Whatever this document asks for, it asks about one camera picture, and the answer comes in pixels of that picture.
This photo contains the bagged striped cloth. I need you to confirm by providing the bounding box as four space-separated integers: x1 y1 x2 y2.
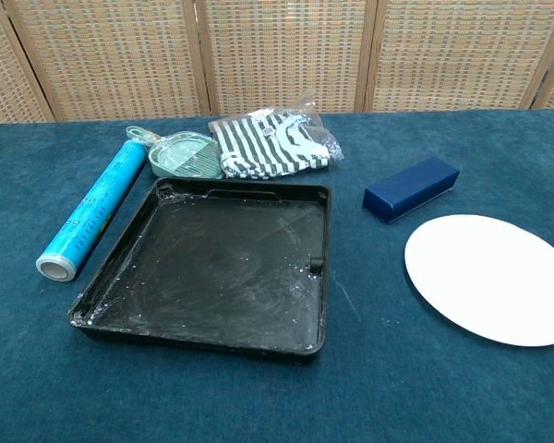
207 90 344 181

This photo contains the white round plate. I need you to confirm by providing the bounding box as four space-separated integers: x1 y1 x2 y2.
403 213 554 348

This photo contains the black square plastic tray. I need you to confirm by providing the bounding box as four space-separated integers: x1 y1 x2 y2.
66 176 333 365

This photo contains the green heart-shaped plastic scoop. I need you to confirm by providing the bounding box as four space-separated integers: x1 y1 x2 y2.
125 125 224 180

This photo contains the blue cling film roll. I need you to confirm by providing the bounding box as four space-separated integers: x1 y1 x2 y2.
35 140 148 282

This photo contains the woven rattan folding screen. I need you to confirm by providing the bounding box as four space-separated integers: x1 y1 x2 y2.
0 0 554 125

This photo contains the dark blue rectangular box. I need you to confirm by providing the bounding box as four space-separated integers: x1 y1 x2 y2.
361 155 462 226

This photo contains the teal velvet tablecloth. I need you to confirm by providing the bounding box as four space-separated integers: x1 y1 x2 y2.
0 108 554 443

